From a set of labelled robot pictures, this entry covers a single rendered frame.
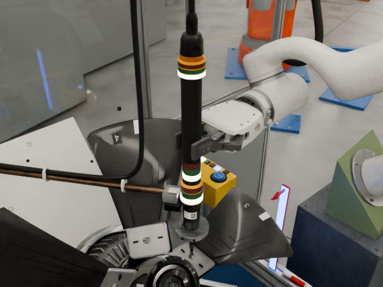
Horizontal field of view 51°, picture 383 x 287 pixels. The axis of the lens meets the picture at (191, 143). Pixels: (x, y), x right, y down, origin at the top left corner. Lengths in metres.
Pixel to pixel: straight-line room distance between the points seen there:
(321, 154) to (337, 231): 2.09
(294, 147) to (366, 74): 2.73
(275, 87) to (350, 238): 0.70
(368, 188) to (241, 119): 0.72
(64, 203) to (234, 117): 0.49
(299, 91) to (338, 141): 2.81
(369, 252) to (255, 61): 0.77
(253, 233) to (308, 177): 2.20
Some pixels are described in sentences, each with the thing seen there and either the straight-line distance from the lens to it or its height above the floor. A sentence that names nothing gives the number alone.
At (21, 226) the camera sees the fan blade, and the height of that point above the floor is 1.40.
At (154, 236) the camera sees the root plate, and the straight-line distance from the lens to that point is 0.84.
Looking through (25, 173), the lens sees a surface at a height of 1.37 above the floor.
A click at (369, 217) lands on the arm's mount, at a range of 1.37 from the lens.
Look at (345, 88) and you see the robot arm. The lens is 0.77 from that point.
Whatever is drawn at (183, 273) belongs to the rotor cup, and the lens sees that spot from 0.81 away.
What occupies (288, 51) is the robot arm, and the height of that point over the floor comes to 1.60.
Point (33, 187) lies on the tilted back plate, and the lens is 1.01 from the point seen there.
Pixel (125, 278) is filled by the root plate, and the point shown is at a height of 1.23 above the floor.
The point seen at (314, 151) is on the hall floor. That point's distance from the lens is 3.46.
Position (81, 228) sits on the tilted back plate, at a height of 1.16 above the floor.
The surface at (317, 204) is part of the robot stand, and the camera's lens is 1.47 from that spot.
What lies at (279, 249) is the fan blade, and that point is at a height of 1.14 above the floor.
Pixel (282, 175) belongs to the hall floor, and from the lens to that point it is 3.12.
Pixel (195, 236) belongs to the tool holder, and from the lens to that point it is 0.80.
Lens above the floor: 1.87
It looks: 33 degrees down
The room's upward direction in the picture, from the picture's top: straight up
